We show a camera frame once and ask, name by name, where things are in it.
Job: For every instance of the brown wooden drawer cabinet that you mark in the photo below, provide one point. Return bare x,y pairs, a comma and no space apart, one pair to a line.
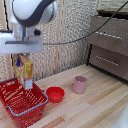
108,46

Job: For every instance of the yellow red snack box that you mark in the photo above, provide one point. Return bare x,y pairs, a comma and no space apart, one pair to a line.
24,70

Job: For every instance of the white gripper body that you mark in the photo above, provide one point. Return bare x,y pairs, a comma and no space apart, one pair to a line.
21,44

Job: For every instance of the red plastic bowl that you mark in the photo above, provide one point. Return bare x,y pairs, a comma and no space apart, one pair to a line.
55,94

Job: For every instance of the pink plastic cup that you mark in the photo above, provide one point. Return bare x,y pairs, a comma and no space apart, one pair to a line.
80,84

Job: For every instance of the red plastic shopping basket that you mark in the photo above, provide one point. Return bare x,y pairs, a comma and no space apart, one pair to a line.
22,101

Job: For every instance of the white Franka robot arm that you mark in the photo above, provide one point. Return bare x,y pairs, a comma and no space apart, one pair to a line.
33,15

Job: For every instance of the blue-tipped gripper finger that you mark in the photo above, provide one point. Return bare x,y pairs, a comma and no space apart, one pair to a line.
28,55
17,61

